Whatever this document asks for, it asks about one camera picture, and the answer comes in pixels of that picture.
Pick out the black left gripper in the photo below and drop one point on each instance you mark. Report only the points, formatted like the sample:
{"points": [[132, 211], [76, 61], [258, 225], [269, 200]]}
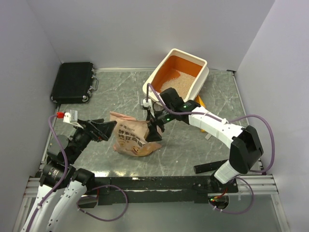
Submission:
{"points": [[97, 129]]}

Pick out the pink cat litter bag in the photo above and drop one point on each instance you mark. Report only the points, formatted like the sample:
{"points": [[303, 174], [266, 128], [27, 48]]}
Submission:
{"points": [[130, 135]]}

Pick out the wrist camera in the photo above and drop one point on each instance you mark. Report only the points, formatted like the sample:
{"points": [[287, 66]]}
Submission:
{"points": [[146, 103], [70, 117]]}

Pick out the metal bag clip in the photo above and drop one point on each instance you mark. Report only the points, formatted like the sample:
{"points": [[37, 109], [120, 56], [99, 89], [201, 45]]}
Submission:
{"points": [[208, 136]]}

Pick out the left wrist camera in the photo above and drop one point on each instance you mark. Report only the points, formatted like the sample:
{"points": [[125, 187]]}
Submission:
{"points": [[70, 117]]}

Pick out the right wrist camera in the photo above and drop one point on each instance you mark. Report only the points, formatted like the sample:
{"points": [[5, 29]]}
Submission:
{"points": [[146, 103]]}

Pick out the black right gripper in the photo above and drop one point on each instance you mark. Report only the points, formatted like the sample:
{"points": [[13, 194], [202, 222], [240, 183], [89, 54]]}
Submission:
{"points": [[153, 136]]}

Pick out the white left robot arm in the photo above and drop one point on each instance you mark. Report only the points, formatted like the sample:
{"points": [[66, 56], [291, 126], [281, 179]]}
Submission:
{"points": [[61, 185]]}

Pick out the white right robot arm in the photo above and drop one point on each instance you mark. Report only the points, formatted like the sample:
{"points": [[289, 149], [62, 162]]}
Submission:
{"points": [[243, 142]]}

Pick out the clean litter granules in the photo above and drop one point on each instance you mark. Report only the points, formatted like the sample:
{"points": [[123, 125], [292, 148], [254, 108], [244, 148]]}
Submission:
{"points": [[180, 83]]}

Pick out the black hard case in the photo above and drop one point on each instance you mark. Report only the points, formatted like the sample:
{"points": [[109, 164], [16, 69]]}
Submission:
{"points": [[74, 84]]}

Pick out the white orange litter box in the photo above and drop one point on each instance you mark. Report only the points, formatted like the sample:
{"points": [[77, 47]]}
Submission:
{"points": [[178, 60]]}

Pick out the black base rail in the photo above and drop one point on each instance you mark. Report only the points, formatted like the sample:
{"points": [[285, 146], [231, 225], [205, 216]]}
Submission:
{"points": [[166, 189]]}

